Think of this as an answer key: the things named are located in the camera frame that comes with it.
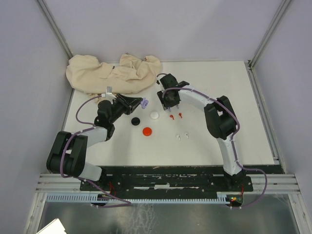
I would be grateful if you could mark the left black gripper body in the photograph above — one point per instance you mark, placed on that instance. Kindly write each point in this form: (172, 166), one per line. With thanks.
(119, 107)

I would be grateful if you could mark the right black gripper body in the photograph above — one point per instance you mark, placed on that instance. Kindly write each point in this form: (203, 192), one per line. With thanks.
(167, 101)

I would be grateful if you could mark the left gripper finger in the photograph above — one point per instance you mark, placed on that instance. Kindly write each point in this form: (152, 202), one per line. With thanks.
(129, 100)
(132, 106)

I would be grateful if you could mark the purple earbud charging case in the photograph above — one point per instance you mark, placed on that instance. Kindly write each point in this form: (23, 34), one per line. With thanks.
(144, 103)

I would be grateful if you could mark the black earbud charging case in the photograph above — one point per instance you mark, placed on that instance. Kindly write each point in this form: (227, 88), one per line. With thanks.
(135, 121)

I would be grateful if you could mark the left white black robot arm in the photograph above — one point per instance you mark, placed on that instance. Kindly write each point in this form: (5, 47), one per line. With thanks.
(68, 154)

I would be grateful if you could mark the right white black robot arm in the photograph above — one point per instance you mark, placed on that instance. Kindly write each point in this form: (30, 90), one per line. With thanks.
(220, 119)

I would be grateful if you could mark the white earbud charging case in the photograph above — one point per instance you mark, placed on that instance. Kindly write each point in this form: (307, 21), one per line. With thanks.
(154, 115)

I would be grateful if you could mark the red earbud charging case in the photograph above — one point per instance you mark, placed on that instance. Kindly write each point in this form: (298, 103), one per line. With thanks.
(147, 131)

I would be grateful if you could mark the beige crumpled cloth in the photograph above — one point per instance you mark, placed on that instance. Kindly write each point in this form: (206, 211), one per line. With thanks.
(131, 76)

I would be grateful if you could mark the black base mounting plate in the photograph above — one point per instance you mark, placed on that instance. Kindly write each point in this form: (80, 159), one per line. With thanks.
(180, 182)

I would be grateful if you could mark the white paper sheet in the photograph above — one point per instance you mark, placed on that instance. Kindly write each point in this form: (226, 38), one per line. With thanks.
(54, 227)

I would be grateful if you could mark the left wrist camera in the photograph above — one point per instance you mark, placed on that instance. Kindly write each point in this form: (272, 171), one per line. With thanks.
(108, 93)

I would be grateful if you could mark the right aluminium frame post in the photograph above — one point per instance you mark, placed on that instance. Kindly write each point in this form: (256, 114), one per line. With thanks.
(273, 26)

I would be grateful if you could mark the aluminium frame post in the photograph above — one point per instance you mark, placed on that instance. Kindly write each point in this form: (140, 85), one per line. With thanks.
(273, 26)
(43, 6)

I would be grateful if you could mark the left aluminium frame post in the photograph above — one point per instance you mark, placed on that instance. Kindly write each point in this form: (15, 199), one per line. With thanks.
(43, 6)

